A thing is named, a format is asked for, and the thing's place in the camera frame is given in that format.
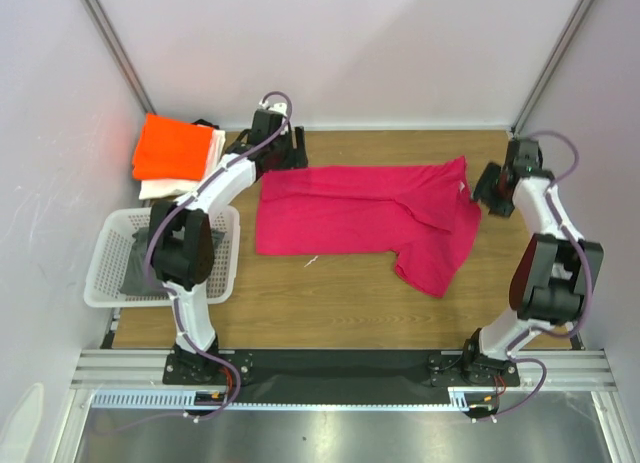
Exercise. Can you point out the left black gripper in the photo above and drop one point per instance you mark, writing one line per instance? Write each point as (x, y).
(296, 157)

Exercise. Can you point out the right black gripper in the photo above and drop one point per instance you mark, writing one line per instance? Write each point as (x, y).
(493, 192)

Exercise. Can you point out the pink t shirt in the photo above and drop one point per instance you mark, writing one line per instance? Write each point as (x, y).
(423, 214)

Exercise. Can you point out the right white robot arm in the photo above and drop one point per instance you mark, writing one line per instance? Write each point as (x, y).
(551, 291)

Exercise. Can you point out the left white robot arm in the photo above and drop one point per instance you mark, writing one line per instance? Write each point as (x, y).
(180, 250)

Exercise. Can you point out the black folded t shirt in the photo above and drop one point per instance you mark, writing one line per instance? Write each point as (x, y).
(205, 123)

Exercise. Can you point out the orange folded t shirt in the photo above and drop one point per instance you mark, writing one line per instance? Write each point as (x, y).
(169, 148)

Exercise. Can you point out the white folded t shirt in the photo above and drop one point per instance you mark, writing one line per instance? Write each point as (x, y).
(170, 187)

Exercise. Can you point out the white plastic basket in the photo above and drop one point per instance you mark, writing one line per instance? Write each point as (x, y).
(109, 262)

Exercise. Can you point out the grey t shirt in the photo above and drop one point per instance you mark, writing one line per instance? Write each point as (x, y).
(135, 283)

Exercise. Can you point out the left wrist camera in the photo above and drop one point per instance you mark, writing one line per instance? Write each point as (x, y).
(278, 107)

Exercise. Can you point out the white cable duct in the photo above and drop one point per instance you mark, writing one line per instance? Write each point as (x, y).
(206, 401)

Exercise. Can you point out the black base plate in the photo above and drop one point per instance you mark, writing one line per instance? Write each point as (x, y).
(320, 371)

